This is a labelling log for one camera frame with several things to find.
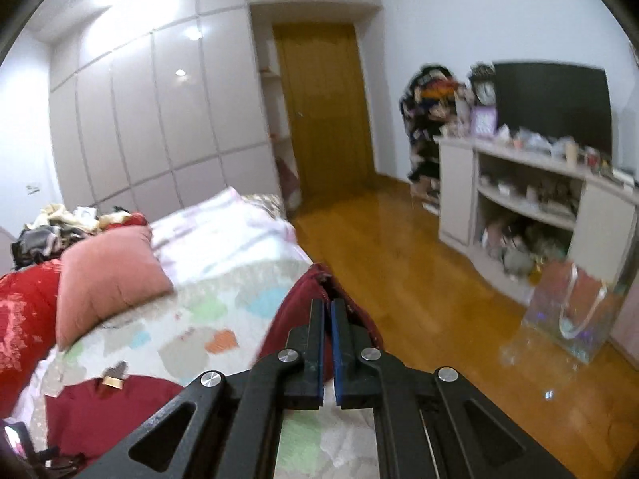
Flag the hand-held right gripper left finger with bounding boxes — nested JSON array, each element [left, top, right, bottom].
[[82, 299, 326, 479]]

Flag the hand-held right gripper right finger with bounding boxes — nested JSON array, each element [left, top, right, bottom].
[[330, 299, 575, 479]]

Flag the dark red garment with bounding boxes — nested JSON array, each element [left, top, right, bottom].
[[45, 263, 385, 466]]

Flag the pile of mixed clothes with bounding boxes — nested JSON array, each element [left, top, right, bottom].
[[10, 204, 148, 273]]

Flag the rack with dark clothes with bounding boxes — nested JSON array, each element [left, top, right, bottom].
[[399, 65, 470, 215]]

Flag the bed with patchwork quilt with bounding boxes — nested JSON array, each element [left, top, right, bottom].
[[25, 254, 380, 479]]

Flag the red patterned pillow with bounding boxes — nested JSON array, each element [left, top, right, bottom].
[[0, 259, 65, 402]]

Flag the white pink striped blanket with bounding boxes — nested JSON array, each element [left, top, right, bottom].
[[150, 187, 313, 265]]

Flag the light purple headboard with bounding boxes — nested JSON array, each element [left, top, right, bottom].
[[0, 227, 16, 273]]

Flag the pink pillow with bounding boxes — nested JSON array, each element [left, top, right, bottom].
[[55, 226, 175, 350]]

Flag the white television cabinet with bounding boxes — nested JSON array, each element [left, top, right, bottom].
[[438, 135, 639, 305]]

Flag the iridescent gift bag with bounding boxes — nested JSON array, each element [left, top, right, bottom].
[[522, 261, 622, 365]]

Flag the wooden door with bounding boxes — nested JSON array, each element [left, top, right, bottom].
[[272, 22, 375, 200]]

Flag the purple box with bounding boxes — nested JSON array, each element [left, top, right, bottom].
[[469, 107, 497, 135]]

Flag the row of small bottles and boxes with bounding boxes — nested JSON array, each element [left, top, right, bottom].
[[492, 125, 635, 185]]

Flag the glossy white wardrobe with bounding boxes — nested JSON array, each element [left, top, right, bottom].
[[47, 0, 385, 215]]

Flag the black flat television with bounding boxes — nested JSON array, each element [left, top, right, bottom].
[[492, 61, 614, 158]]

